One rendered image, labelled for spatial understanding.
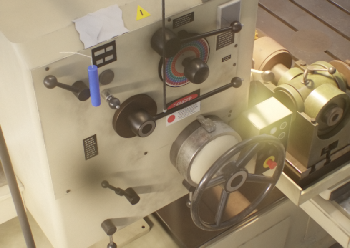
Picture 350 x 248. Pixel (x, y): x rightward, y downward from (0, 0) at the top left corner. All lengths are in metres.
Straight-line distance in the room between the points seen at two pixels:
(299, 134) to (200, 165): 0.56
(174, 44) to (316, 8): 1.77
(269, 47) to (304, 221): 1.02
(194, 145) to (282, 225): 1.16
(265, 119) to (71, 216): 0.72
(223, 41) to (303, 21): 1.39
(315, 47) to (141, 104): 1.45
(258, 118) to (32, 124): 0.82
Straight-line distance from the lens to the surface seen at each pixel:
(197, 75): 1.85
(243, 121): 2.26
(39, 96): 1.71
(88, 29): 1.71
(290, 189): 2.62
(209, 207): 2.91
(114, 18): 1.74
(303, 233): 3.38
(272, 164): 2.35
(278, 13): 3.38
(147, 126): 1.88
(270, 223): 3.06
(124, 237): 2.80
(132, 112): 1.89
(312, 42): 3.21
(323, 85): 2.49
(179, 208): 2.90
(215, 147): 2.08
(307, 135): 2.48
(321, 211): 2.86
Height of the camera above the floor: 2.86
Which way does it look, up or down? 43 degrees down
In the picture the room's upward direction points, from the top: straight up
